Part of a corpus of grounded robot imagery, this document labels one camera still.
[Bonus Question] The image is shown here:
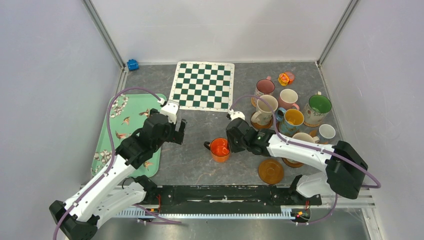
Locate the pink mug cream interior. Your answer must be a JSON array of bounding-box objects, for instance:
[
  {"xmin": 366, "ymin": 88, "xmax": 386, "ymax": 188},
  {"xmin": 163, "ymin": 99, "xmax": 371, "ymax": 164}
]
[{"xmin": 278, "ymin": 88, "xmax": 300, "ymax": 110}]

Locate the purple cable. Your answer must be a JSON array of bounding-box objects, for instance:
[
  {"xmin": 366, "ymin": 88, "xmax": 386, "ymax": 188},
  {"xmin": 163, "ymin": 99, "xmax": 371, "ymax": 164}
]
[
  {"xmin": 52, "ymin": 87, "xmax": 183, "ymax": 240},
  {"xmin": 228, "ymin": 95, "xmax": 382, "ymax": 226}
]

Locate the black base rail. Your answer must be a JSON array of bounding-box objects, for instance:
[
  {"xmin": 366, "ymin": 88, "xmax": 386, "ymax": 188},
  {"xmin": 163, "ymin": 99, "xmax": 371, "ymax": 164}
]
[{"xmin": 140, "ymin": 185, "xmax": 322, "ymax": 214}]

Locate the orange mug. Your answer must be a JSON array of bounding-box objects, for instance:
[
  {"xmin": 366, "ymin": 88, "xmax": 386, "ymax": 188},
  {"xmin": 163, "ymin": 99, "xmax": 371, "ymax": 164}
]
[{"xmin": 203, "ymin": 137, "xmax": 230, "ymax": 163}]

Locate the pink ghost pattern mug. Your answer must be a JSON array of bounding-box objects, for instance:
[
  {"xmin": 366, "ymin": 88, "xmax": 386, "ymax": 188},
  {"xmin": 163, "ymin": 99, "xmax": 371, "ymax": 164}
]
[{"xmin": 254, "ymin": 76, "xmax": 276, "ymax": 97}]

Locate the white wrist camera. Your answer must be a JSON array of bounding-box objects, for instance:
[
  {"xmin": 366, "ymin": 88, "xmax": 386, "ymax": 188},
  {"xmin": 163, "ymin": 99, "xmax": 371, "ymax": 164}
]
[
  {"xmin": 157, "ymin": 98, "xmax": 180, "ymax": 125},
  {"xmin": 226, "ymin": 109, "xmax": 245, "ymax": 121}
]

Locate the cream ceramic mug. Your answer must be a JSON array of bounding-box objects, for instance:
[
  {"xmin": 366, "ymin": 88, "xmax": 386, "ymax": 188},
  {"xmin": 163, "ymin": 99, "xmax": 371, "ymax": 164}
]
[{"xmin": 250, "ymin": 94, "xmax": 279, "ymax": 126}]

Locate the yellow interior mug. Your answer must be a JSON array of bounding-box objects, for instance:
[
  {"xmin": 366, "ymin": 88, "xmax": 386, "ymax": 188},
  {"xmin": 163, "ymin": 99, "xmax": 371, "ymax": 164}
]
[{"xmin": 275, "ymin": 107, "xmax": 304, "ymax": 137}]

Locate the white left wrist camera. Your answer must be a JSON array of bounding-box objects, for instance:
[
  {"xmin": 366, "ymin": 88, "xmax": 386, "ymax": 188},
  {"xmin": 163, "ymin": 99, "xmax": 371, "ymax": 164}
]
[{"xmin": 157, "ymin": 98, "xmax": 180, "ymax": 125}]

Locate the woven rattan coaster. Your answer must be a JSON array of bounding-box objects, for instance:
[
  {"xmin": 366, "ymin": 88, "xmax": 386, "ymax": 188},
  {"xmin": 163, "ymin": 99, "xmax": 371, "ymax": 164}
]
[
  {"xmin": 303, "ymin": 121, "xmax": 321, "ymax": 128},
  {"xmin": 250, "ymin": 97, "xmax": 257, "ymax": 107}
]

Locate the blue toy block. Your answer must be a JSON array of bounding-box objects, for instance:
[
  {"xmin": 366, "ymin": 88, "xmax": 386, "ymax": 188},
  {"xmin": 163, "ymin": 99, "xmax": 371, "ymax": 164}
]
[{"xmin": 126, "ymin": 59, "xmax": 139, "ymax": 71}]

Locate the grey white mug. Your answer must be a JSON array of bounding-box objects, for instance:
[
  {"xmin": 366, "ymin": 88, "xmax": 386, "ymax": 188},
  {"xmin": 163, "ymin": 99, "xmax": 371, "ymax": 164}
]
[{"xmin": 312, "ymin": 124, "xmax": 336, "ymax": 144}]

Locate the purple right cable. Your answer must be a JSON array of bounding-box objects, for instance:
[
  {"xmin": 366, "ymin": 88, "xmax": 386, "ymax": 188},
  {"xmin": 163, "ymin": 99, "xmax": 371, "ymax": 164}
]
[{"xmin": 228, "ymin": 95, "xmax": 382, "ymax": 226}]

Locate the brown wooden ridged coaster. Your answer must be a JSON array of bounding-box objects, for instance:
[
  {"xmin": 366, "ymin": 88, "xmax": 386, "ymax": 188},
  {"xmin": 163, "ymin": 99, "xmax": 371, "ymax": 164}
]
[
  {"xmin": 281, "ymin": 157, "xmax": 304, "ymax": 168},
  {"xmin": 257, "ymin": 158, "xmax": 284, "ymax": 185},
  {"xmin": 250, "ymin": 118, "xmax": 274, "ymax": 130}
]

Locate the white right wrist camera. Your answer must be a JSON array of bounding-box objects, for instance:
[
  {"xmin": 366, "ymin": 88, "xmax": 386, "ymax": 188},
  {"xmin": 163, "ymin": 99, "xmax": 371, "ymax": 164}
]
[{"xmin": 226, "ymin": 109, "xmax": 245, "ymax": 121}]

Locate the green interior cartoon mug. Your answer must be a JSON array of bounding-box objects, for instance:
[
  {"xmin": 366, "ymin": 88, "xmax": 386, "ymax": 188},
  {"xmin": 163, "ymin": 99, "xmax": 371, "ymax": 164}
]
[{"xmin": 302, "ymin": 91, "xmax": 332, "ymax": 124}]

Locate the orange pink toy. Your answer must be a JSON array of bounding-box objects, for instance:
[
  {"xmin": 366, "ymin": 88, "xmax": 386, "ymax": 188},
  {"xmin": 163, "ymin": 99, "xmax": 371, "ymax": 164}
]
[{"xmin": 278, "ymin": 71, "xmax": 295, "ymax": 86}]

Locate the green floral tray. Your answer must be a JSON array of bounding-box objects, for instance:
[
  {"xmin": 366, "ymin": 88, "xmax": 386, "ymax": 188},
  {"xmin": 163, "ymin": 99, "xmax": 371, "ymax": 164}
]
[{"xmin": 91, "ymin": 94, "xmax": 161, "ymax": 176}]

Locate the green white chessboard mat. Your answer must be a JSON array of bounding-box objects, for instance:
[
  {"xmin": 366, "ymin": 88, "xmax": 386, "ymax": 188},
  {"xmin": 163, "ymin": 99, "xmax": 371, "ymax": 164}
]
[{"xmin": 169, "ymin": 61, "xmax": 235, "ymax": 112}]

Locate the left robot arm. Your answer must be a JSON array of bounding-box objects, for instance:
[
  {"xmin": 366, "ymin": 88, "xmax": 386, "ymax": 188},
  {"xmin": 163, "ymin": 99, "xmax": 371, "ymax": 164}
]
[{"xmin": 49, "ymin": 103, "xmax": 187, "ymax": 240}]

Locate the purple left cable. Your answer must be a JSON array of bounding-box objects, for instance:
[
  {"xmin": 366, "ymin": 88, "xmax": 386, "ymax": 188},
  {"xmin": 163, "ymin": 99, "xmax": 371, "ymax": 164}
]
[{"xmin": 52, "ymin": 87, "xmax": 183, "ymax": 240}]

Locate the beige mug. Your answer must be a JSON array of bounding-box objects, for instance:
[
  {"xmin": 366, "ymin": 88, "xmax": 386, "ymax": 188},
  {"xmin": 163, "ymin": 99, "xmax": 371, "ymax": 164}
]
[{"xmin": 292, "ymin": 132, "xmax": 316, "ymax": 144}]

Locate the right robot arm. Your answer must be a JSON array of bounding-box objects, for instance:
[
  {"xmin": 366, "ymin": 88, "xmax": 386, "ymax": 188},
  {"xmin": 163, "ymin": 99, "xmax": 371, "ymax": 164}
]
[{"xmin": 225, "ymin": 118, "xmax": 368, "ymax": 204}]

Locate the plain orange cork coaster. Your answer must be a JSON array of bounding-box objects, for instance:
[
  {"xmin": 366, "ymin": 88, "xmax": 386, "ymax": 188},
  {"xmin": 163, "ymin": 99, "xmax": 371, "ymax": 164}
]
[{"xmin": 309, "ymin": 129, "xmax": 318, "ymax": 138}]

